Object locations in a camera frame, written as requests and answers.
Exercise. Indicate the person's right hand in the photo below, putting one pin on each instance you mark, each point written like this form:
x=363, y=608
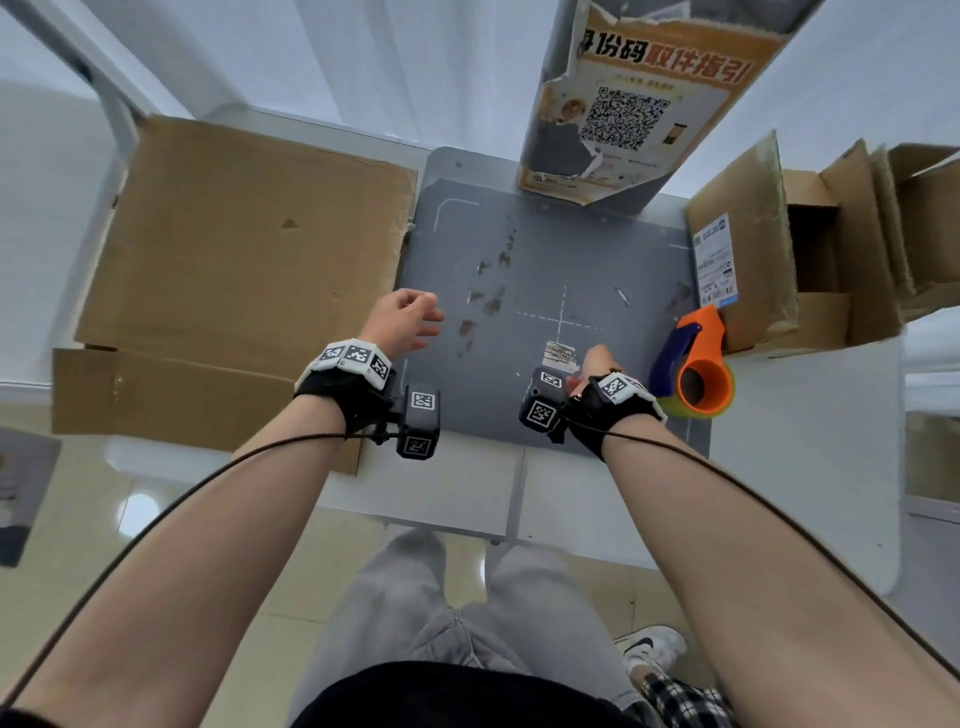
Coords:
x=598, y=361

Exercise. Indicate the person's left hand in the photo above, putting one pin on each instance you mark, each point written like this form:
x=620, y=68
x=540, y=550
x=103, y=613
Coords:
x=401, y=322

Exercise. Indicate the blue orange tape dispenser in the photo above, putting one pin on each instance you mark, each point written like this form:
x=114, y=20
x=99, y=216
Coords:
x=694, y=412
x=705, y=330

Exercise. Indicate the large cardboard box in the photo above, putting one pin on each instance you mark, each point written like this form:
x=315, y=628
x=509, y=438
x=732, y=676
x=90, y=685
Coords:
x=247, y=262

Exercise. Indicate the cardboard box black print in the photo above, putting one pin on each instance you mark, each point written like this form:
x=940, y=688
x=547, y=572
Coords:
x=757, y=225

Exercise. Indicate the red print cardboard box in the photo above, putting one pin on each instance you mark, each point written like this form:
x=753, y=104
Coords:
x=930, y=225

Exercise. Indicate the person's left forearm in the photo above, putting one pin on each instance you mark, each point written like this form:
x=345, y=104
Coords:
x=180, y=570

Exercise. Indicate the person's right forearm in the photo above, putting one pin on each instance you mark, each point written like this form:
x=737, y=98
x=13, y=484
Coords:
x=772, y=585

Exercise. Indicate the torn white label scrap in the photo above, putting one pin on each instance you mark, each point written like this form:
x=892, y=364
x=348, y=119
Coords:
x=559, y=354

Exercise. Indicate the grey scanning mat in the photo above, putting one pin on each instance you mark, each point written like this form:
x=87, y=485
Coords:
x=562, y=225

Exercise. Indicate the white sneaker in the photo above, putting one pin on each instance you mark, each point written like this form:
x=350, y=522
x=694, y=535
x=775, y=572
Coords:
x=652, y=645

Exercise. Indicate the grey scanner kiosk with poster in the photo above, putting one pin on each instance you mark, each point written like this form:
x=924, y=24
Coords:
x=720, y=90

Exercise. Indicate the grey trousers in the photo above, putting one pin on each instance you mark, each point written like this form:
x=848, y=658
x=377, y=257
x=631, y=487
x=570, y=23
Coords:
x=397, y=622

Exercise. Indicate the black white plaid cloth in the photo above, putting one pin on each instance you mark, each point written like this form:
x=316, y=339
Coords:
x=682, y=705

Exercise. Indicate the black shirt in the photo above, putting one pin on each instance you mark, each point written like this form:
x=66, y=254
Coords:
x=450, y=697

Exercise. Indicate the grey printed floor mat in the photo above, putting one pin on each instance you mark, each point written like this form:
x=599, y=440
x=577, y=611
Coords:
x=26, y=487

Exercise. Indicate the white metal frame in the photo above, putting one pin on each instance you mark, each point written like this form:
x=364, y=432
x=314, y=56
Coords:
x=120, y=135

